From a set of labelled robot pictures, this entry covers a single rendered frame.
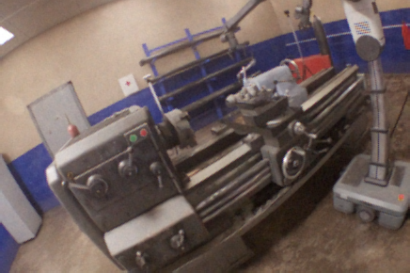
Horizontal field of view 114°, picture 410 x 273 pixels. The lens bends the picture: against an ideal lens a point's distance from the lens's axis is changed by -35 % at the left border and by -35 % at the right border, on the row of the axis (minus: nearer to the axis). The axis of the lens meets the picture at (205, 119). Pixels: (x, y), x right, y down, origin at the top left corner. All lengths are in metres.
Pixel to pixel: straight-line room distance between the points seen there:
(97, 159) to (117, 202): 0.25
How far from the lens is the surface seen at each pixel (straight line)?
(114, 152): 1.03
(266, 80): 1.59
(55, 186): 1.14
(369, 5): 1.25
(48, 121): 4.48
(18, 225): 4.37
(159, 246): 1.16
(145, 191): 1.11
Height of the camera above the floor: 1.45
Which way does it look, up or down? 16 degrees down
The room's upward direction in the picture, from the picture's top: 22 degrees counter-clockwise
